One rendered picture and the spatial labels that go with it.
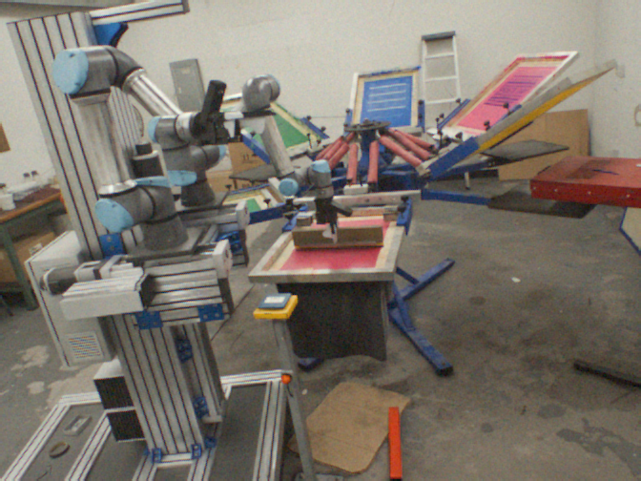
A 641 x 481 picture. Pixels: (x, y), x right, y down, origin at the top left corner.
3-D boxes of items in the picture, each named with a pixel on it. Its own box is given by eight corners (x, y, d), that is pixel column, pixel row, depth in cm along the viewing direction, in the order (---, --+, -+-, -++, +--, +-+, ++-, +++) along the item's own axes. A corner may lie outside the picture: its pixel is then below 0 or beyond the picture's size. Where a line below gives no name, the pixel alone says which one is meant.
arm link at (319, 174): (311, 160, 219) (330, 157, 217) (316, 184, 223) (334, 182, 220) (306, 164, 212) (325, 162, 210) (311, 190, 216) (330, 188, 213)
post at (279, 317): (333, 519, 207) (295, 318, 173) (282, 513, 213) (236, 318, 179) (343, 477, 227) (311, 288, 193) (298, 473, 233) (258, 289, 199)
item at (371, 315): (389, 363, 215) (379, 271, 200) (289, 361, 228) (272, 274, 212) (389, 359, 218) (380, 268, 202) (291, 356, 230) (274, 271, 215)
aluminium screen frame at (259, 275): (393, 281, 190) (392, 271, 189) (249, 283, 207) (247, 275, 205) (410, 211, 260) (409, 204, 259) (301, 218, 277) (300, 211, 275)
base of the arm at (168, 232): (138, 253, 168) (130, 224, 165) (152, 237, 182) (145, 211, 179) (182, 246, 167) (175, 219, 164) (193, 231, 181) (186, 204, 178)
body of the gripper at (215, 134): (246, 141, 132) (210, 144, 138) (242, 108, 130) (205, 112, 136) (229, 144, 126) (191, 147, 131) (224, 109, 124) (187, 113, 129)
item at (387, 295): (389, 358, 217) (379, 269, 202) (381, 358, 218) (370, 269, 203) (400, 305, 258) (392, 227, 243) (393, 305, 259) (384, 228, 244)
